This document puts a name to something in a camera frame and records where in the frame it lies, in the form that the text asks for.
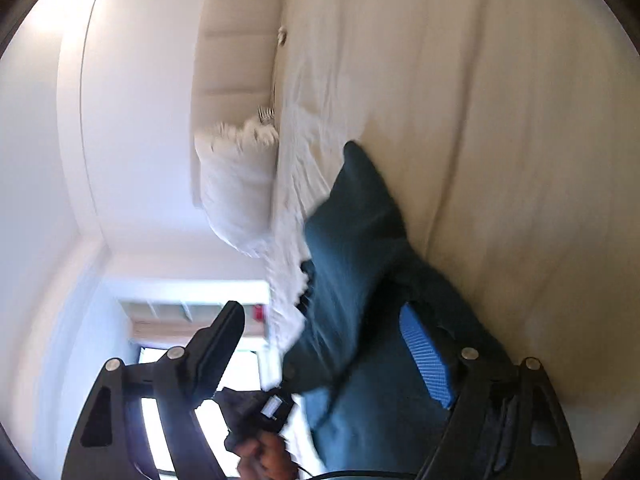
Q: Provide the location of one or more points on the beige padded headboard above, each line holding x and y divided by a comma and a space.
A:
235, 60

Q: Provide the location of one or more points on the black framed window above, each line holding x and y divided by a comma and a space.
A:
150, 410

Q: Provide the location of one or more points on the small white item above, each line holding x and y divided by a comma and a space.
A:
282, 36

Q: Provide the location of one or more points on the person's left hand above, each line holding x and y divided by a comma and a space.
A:
265, 460

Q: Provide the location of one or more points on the red container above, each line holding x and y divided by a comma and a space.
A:
259, 312

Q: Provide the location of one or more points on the bed with beige sheet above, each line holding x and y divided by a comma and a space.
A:
450, 110

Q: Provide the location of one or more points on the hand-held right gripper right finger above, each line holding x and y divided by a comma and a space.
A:
430, 360

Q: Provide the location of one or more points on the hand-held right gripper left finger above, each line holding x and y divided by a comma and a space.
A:
215, 350

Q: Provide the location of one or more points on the black white striped cloth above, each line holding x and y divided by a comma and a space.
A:
266, 114

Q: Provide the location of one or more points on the dark teal cloth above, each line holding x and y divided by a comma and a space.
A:
360, 260

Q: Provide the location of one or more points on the white wall shelf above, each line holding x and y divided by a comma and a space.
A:
165, 309

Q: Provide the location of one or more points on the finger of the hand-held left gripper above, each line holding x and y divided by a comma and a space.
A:
306, 285

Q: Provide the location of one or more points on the white folded duvet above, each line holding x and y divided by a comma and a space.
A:
235, 185

